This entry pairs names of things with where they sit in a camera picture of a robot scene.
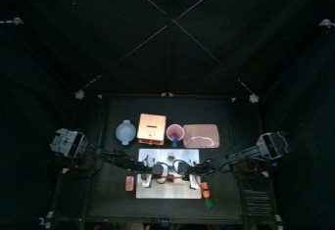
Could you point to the white printed label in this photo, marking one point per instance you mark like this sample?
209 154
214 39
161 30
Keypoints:
257 204

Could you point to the wooden box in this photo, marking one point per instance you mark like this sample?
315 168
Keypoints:
151 128

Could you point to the green toy food piece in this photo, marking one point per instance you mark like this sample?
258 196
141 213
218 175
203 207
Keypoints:
209 203

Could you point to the orange toy food piece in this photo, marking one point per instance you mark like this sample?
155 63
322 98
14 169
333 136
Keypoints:
205 185
206 193

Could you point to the blue spoon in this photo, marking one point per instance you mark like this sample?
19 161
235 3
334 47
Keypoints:
175 140

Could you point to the red toy knife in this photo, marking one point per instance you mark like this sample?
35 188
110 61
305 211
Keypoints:
173 177

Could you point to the pink cup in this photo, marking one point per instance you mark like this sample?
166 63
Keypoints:
175 131

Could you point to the white frame corner bracket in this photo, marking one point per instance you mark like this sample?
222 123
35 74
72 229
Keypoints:
46 221

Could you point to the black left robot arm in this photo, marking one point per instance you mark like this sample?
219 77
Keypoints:
109 157

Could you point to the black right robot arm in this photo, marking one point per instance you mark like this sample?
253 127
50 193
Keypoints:
245 152

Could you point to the salmon red toy block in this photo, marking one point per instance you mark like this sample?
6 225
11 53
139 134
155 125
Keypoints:
130 183

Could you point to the pink square plate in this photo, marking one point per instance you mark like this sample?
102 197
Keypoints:
201 136

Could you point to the silver frame clamp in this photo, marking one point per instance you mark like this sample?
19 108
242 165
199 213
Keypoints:
16 21
79 94
254 98
326 22

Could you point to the white cutting board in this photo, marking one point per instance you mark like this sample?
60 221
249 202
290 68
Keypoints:
167 191

